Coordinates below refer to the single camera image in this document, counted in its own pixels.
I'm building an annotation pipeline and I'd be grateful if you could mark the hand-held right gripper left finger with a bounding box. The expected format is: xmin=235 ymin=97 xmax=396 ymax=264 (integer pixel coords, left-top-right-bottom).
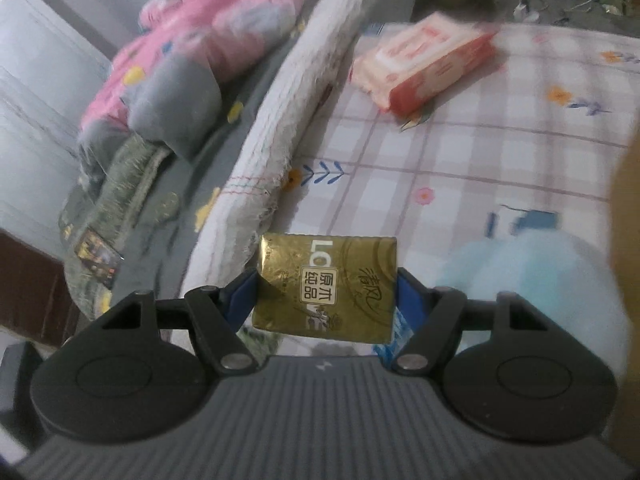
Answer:
xmin=100 ymin=269 xmax=261 ymax=375

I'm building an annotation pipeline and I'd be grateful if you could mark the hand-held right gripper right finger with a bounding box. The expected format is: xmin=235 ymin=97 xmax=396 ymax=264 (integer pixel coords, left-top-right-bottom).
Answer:
xmin=392 ymin=267 xmax=538 ymax=375

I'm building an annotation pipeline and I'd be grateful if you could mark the gold tissue pack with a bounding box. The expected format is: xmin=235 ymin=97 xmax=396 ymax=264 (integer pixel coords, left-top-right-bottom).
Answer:
xmin=251 ymin=232 xmax=399 ymax=345

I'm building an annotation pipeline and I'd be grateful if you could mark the blue printed plastic bag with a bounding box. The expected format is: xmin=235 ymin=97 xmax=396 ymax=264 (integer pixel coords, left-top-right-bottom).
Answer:
xmin=377 ymin=205 xmax=631 ymax=361

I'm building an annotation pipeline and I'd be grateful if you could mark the plaid floral sheet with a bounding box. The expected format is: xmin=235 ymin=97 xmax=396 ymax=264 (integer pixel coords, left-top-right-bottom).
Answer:
xmin=240 ymin=22 xmax=640 ymax=356

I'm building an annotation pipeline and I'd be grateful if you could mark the grey bedsheet with yellow flowers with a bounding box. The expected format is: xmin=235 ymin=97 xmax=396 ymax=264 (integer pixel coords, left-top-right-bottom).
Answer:
xmin=65 ymin=0 xmax=361 ymax=321

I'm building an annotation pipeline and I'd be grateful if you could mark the dark yellow printed snack packet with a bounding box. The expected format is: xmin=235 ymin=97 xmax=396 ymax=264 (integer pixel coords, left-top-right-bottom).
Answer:
xmin=72 ymin=227 xmax=123 ymax=281

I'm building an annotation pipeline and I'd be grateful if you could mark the olive green patterned cloth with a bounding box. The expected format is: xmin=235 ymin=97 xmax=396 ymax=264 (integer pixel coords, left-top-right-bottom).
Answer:
xmin=57 ymin=135 xmax=171 ymax=281

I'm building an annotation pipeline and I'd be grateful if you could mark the white frayed blanket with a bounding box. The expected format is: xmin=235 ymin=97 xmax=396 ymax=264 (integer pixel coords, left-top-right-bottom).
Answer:
xmin=182 ymin=0 xmax=426 ymax=311

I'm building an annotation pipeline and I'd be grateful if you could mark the red cream wet wipes pack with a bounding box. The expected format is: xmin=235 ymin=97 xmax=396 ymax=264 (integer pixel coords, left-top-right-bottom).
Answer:
xmin=349 ymin=10 xmax=501 ymax=116

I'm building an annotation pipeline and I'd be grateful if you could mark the grey white cabinet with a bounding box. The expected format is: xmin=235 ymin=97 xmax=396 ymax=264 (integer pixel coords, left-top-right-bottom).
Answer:
xmin=0 ymin=0 xmax=113 ymax=246

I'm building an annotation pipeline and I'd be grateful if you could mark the pink grey floral quilt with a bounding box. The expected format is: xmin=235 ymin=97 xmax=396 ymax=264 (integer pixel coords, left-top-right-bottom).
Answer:
xmin=75 ymin=0 xmax=351 ymax=161

